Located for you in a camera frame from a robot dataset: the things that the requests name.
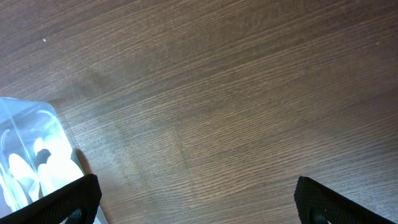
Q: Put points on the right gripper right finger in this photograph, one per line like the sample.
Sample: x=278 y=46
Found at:
x=318 y=204

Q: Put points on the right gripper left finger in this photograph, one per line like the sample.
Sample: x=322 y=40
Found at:
x=76 y=202

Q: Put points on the clear plastic container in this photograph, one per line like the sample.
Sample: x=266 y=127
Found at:
x=32 y=130

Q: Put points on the thin white plastic spoon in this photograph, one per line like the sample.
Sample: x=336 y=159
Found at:
x=12 y=192

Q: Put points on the wide-handled white spoon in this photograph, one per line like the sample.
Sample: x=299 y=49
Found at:
x=25 y=175

